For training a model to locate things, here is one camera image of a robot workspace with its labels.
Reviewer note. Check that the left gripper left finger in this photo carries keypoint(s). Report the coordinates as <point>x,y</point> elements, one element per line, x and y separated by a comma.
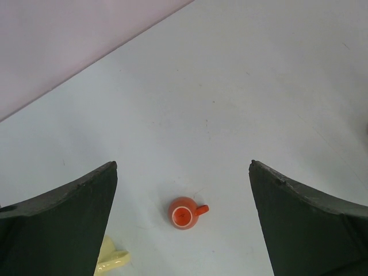
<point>59,232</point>

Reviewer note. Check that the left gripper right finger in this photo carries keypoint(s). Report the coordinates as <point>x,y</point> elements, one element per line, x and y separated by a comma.
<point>306,231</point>

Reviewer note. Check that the yellow mug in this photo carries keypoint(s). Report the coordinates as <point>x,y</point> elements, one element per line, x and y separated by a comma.
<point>109,257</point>

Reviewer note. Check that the small red-orange mug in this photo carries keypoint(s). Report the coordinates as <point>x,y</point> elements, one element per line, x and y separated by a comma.
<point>184,212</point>

